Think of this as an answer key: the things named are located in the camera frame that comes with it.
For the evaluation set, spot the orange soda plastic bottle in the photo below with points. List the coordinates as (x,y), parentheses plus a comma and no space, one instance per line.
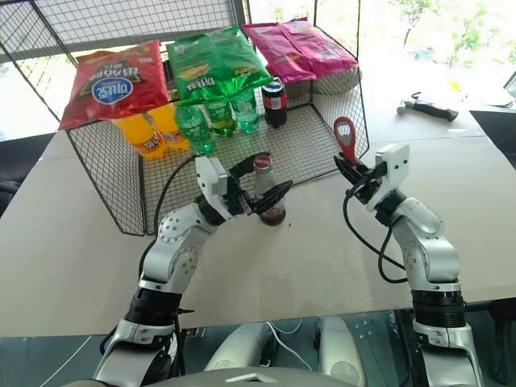
(143,139)
(171,129)

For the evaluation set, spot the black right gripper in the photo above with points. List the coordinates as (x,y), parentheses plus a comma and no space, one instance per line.
(369,187)

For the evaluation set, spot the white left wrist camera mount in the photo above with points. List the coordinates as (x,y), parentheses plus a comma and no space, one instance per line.
(211,177)

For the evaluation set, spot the pink chip bag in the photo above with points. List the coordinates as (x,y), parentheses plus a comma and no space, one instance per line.
(298,50)

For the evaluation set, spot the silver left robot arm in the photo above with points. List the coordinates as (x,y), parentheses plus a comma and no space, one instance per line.
(177,250)

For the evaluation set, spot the glass cola bottle red cap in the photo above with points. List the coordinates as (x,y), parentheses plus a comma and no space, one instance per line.
(268,177)

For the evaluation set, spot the red bottle opener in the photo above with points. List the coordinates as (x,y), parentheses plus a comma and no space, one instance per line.
(351,149)

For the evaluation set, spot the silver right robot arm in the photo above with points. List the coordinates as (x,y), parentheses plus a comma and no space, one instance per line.
(427,250)

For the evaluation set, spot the red chip bag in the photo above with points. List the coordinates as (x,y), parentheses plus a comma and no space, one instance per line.
(113,86)

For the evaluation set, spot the green plastic soda bottle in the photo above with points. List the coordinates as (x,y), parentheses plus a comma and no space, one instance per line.
(197,131)
(221,119)
(245,113)

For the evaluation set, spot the plastic cola bottle red label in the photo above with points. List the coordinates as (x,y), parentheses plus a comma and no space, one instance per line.
(275,105)

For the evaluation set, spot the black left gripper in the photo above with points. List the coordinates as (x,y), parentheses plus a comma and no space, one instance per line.
(238,199)

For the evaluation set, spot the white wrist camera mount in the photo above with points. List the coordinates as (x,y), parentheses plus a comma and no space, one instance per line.
(211,177)
(393,161)

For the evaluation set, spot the grey rounded leg shell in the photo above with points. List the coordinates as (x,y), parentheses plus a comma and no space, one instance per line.
(342,346)
(242,346)

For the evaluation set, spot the grey robot torso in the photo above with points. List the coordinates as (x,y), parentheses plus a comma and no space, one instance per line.
(181,379)

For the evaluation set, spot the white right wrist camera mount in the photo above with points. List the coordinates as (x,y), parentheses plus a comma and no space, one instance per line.
(393,161)

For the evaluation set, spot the green chip bag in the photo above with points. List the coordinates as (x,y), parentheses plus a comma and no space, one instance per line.
(213,64)

